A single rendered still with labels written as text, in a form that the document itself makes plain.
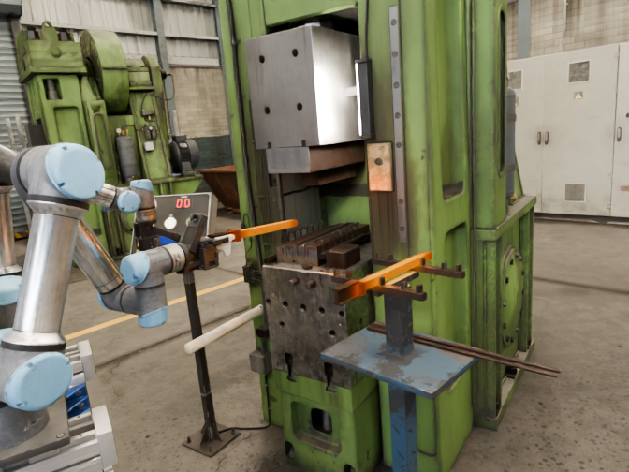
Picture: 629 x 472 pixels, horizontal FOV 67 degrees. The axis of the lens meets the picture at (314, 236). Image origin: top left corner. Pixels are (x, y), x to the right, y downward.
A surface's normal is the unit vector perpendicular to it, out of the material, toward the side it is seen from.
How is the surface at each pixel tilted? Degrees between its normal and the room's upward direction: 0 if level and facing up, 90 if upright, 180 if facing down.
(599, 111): 91
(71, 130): 89
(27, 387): 97
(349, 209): 90
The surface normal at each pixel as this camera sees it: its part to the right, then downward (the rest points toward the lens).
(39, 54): 0.59, 0.11
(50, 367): 0.83, 0.18
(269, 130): -0.56, 0.22
